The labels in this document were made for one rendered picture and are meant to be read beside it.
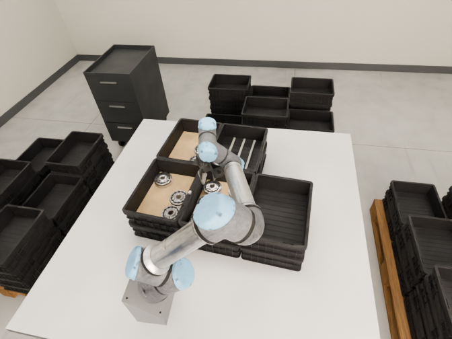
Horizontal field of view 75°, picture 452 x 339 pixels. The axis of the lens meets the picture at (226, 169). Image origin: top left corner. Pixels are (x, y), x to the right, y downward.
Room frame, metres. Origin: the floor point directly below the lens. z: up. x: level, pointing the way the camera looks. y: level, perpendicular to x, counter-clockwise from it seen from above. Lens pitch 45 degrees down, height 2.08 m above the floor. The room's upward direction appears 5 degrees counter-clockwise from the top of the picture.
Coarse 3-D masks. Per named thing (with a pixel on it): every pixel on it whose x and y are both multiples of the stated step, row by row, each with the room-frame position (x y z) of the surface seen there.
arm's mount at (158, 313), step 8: (128, 280) 0.56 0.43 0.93; (136, 280) 0.56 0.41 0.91; (128, 288) 0.53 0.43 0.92; (136, 288) 0.54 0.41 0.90; (128, 296) 0.50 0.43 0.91; (136, 296) 0.51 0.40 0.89; (168, 296) 0.54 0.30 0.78; (128, 304) 0.47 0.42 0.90; (136, 304) 0.48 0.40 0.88; (144, 304) 0.49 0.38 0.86; (152, 304) 0.49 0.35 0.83; (160, 304) 0.50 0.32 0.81; (168, 304) 0.52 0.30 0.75; (136, 312) 0.47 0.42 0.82; (144, 312) 0.46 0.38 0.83; (152, 312) 0.46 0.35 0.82; (160, 312) 0.47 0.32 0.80; (168, 312) 0.50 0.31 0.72; (144, 320) 0.47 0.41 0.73; (152, 320) 0.46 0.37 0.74; (160, 320) 0.45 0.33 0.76
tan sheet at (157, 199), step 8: (176, 176) 1.22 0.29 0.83; (184, 176) 1.22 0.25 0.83; (152, 184) 1.17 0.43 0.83; (176, 184) 1.16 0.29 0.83; (184, 184) 1.15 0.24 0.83; (152, 192) 1.11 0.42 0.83; (160, 192) 1.11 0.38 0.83; (168, 192) 1.10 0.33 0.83; (144, 200) 1.06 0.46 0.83; (152, 200) 1.05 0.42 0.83; (160, 200) 1.05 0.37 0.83; (168, 200) 1.04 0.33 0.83; (144, 208) 1.01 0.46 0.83; (152, 208) 1.00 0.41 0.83; (160, 208) 1.00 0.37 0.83; (160, 216) 0.94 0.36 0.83
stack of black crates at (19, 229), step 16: (16, 208) 1.30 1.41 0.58; (32, 208) 1.28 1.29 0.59; (0, 224) 1.21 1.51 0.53; (16, 224) 1.24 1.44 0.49; (32, 224) 1.14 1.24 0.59; (48, 224) 1.22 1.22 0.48; (0, 240) 1.11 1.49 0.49; (16, 240) 1.11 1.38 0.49; (32, 240) 1.08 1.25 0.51; (48, 240) 1.16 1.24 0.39; (0, 256) 1.00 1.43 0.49; (16, 256) 0.96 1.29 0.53; (32, 256) 1.02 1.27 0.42; (48, 256) 1.08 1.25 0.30; (0, 272) 0.89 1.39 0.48; (16, 272) 0.89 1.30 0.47; (32, 272) 0.95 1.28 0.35; (16, 288) 0.90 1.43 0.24
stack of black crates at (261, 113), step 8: (248, 96) 2.42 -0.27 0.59; (256, 96) 2.41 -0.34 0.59; (248, 104) 2.41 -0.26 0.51; (256, 104) 2.39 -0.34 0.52; (264, 104) 2.37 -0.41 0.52; (272, 104) 2.35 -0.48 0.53; (280, 104) 2.34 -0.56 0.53; (288, 104) 2.23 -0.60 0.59; (248, 112) 2.31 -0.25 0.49; (256, 112) 2.30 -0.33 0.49; (264, 112) 2.29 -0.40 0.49; (272, 112) 2.28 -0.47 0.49; (280, 112) 2.27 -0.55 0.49; (248, 120) 2.14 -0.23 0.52; (256, 120) 2.11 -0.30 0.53; (264, 120) 2.10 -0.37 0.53; (272, 120) 2.08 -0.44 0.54; (280, 120) 2.07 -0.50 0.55; (280, 128) 2.05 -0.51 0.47
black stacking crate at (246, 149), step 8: (224, 128) 1.55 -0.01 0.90; (232, 128) 1.54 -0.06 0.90; (240, 128) 1.53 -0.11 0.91; (248, 128) 1.51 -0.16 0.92; (256, 128) 1.49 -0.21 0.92; (224, 136) 1.54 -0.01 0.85; (232, 136) 1.55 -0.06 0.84; (240, 136) 1.53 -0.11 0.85; (248, 136) 1.51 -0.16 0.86; (256, 136) 1.49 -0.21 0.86; (264, 136) 1.42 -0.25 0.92; (224, 144) 1.48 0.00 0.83; (240, 144) 1.47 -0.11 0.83; (248, 144) 1.46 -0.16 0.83; (256, 144) 1.46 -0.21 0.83; (232, 152) 1.40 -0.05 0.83; (248, 152) 1.38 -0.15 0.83; (256, 152) 1.38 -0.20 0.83; (264, 152) 1.38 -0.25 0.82; (256, 160) 1.31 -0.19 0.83; (248, 168) 1.24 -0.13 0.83
